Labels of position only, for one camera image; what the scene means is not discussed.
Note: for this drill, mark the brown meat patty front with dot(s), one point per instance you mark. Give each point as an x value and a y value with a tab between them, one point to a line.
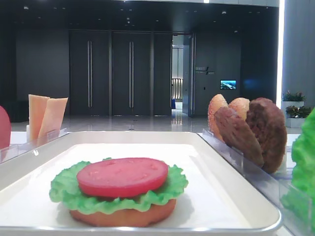
236	133

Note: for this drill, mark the brown meat patty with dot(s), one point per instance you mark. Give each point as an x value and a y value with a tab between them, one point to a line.
267	122
236	133

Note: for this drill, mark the red tomato slice on stack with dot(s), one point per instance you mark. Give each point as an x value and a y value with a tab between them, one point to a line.
123	177

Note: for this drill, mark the orange cheese slice right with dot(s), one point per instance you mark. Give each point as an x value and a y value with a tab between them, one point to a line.
53	115

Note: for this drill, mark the orange cheese slice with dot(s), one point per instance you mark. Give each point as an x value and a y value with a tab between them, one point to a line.
37	107
53	115

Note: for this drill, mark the brown meat patty rear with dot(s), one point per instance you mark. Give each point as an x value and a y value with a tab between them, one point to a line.
267	122

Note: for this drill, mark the green lettuce leaf on stack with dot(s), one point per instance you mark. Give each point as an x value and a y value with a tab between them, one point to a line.
65	189

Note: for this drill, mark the orange cheese slice left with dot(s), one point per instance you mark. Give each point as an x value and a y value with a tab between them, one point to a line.
37	107

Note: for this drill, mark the red tomato slice in holder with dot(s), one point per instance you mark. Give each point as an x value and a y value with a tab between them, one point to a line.
5	128

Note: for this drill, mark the green lettuce leaf in holder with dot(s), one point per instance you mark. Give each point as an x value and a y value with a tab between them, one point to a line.
304	162

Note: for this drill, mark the sesame bun left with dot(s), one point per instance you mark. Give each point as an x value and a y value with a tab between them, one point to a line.
215	103

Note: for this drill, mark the sesame bun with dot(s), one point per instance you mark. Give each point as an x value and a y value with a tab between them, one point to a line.
215	103
241	106

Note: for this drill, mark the dark double doors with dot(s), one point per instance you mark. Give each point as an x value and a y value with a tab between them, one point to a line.
120	73

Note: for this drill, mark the sesame bun right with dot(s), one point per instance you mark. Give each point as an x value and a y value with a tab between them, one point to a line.
241	106

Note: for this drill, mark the bottom bun slice on tray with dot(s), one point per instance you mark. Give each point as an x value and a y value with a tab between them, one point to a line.
127	217

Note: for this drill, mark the white rectangular tray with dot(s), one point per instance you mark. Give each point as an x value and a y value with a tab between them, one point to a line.
218	201

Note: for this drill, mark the potted flower planter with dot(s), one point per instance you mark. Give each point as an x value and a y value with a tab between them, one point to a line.
295	112

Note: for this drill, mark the clear acrylic rack right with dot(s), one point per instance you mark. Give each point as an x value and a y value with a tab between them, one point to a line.
273	187

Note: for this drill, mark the clear acrylic rack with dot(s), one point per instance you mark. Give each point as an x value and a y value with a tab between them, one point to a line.
21	144
273	187

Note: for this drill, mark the clear acrylic rack left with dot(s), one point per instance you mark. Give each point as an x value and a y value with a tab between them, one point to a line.
21	144

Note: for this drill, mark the wall display screen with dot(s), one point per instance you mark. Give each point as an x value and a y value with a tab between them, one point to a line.
228	84

